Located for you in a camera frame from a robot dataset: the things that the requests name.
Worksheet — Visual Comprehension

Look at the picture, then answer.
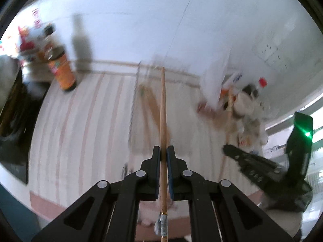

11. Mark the wall power outlet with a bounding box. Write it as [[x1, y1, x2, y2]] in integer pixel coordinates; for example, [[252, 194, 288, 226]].
[[252, 37, 290, 73]]

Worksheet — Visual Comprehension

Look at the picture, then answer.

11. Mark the colourful wall sticker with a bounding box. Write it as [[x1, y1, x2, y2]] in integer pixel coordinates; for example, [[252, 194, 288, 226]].
[[0, 7, 55, 61]]

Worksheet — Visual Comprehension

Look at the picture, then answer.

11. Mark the clear plastic organizer tray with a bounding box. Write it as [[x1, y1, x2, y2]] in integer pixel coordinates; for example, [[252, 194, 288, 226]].
[[127, 60, 203, 157]]

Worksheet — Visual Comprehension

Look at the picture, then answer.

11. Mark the soy sauce bottle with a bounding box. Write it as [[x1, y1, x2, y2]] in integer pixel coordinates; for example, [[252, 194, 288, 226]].
[[43, 24, 77, 92]]

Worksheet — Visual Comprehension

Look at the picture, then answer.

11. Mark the wooden chopstick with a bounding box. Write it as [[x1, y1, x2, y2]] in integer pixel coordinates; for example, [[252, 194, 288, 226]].
[[160, 67, 168, 242]]

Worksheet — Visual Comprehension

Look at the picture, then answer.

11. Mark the white plastic bag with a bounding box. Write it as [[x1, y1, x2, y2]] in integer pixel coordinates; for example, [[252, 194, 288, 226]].
[[200, 50, 242, 110]]

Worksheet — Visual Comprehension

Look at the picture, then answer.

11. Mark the striped cat pattern mat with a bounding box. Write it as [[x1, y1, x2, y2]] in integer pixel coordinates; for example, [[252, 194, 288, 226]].
[[28, 73, 259, 220]]

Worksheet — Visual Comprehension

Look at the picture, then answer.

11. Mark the red cap bottle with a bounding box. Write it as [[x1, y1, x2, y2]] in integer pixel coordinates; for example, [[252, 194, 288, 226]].
[[242, 77, 267, 99]]

